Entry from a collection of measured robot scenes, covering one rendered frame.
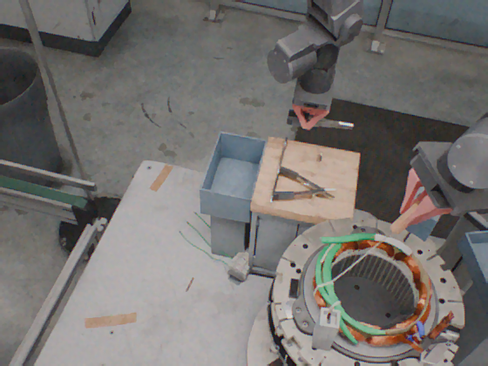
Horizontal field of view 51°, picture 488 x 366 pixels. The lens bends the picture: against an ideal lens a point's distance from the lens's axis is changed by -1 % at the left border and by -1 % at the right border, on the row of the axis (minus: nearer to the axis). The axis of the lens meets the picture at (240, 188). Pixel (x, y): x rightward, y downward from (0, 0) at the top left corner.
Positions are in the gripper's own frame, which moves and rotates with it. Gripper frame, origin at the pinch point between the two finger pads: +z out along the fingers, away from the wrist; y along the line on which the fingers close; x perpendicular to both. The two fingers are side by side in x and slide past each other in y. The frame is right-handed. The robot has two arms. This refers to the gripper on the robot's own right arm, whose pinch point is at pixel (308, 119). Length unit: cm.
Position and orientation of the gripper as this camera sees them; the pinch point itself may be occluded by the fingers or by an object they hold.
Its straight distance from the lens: 101.5
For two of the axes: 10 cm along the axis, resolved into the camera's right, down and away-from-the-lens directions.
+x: 9.8, 1.9, -0.9
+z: -0.5, 6.2, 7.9
